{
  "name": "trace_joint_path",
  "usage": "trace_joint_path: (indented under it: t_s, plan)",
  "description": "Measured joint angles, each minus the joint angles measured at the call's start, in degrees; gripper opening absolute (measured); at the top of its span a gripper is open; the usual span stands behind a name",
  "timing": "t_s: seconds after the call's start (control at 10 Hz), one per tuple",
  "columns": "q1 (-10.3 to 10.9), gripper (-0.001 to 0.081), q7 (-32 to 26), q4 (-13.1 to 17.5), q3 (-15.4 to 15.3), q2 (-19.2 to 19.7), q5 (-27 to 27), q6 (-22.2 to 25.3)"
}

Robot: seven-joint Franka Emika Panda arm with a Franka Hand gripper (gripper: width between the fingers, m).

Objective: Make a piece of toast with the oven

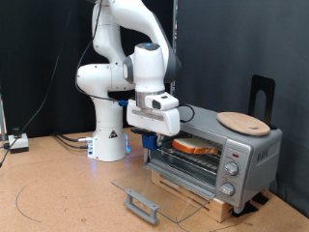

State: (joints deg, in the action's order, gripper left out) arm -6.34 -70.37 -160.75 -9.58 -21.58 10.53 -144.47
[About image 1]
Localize glass oven door with handle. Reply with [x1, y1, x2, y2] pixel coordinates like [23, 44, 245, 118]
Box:
[111, 161, 216, 225]

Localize black metal bookend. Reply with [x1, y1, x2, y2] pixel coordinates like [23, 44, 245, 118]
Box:
[249, 74, 278, 131]

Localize vertical metal pole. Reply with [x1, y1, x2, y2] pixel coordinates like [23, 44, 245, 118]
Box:
[169, 0, 180, 98]

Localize white bread slice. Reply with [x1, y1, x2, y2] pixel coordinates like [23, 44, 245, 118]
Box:
[171, 137, 220, 155]

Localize grey backdrop curtain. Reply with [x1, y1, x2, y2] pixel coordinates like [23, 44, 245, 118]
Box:
[175, 0, 309, 218]

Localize black foam wedge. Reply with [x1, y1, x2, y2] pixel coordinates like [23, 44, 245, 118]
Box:
[252, 191, 270, 206]
[231, 201, 260, 218]

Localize black camera cable blue connector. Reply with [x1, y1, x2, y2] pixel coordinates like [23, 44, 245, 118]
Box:
[74, 0, 196, 124]

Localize long black hanging cable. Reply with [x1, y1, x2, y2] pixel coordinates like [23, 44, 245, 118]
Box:
[18, 0, 76, 131]

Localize metal wire oven rack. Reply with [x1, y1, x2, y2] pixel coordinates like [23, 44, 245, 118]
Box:
[158, 136, 224, 175]

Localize black base cable silver connector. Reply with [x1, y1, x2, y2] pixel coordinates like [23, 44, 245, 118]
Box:
[51, 130, 95, 144]

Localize round wooden cutting board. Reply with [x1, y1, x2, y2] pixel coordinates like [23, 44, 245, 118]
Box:
[216, 111, 271, 137]

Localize thin black button box cable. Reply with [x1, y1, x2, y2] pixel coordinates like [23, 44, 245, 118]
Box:
[0, 141, 13, 167]

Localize silver oven knob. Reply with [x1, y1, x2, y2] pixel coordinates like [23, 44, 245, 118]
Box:
[224, 160, 240, 177]
[219, 182, 237, 197]

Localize silver toaster oven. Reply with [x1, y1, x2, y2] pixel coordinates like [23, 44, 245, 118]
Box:
[143, 103, 284, 215]

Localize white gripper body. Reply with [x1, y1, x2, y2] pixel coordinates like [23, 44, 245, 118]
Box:
[126, 100, 182, 137]

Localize black backdrop curtain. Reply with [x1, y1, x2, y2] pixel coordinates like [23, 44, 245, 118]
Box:
[0, 0, 175, 139]

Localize white emergency stop button box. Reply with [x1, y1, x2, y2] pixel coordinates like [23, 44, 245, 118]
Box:
[8, 127, 30, 154]

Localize silver metal rod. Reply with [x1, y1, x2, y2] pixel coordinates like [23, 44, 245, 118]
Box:
[0, 95, 8, 142]

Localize wooden slatted base block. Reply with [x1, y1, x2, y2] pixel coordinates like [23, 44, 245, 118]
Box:
[151, 170, 235, 224]

